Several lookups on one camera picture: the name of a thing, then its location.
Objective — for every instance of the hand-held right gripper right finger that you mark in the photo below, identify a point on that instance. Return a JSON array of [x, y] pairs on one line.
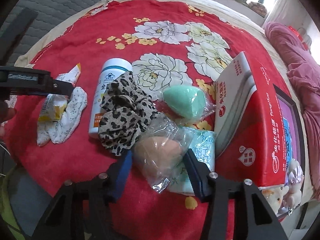
[[197, 177]]

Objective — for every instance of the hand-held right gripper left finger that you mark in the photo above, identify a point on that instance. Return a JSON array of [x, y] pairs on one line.
[[122, 172]]

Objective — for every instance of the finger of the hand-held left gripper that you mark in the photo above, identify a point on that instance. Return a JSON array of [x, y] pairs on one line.
[[62, 88]]

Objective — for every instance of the yellow snack packet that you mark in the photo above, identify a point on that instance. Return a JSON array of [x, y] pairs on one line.
[[53, 107]]

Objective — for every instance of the blue white tissue pack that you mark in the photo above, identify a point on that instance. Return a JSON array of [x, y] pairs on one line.
[[202, 147]]

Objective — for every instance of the white floral cloth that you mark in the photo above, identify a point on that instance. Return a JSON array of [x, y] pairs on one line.
[[70, 120]]

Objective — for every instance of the beige sponge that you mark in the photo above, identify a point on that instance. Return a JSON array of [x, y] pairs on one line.
[[157, 152]]

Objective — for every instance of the leopard print scrunchie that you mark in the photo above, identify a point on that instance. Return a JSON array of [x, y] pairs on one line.
[[125, 110]]

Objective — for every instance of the green sponge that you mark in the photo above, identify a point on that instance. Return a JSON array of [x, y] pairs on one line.
[[185, 102]]

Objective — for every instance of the white plush rabbit purple dress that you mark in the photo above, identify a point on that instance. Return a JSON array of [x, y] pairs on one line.
[[275, 198]]

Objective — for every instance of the white plush rabbit lilac bow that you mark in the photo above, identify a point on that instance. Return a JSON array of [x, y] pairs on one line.
[[295, 177]]

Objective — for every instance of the person's left hand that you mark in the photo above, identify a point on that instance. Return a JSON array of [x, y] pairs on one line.
[[6, 112]]

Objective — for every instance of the white supplement bottle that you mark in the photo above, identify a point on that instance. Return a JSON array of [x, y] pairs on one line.
[[112, 72]]

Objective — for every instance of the grey quilted headboard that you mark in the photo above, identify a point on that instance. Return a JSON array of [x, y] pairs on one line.
[[50, 2]]

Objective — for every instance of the red and white carton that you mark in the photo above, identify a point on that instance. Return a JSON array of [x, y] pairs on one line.
[[257, 120]]

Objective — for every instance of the red floral blanket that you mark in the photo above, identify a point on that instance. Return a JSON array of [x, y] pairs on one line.
[[150, 12]]

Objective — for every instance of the green seat cushion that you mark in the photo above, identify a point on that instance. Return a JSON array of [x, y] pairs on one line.
[[8, 200]]

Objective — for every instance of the pink comforter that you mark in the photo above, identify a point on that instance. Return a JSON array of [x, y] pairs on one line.
[[297, 62]]

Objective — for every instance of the red gift bags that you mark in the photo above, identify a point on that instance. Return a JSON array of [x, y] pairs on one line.
[[298, 36]]

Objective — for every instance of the brown patterned cloth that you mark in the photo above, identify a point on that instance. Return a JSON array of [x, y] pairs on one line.
[[257, 8]]

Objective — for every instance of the white curtain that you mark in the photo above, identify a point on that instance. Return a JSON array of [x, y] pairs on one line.
[[280, 7]]

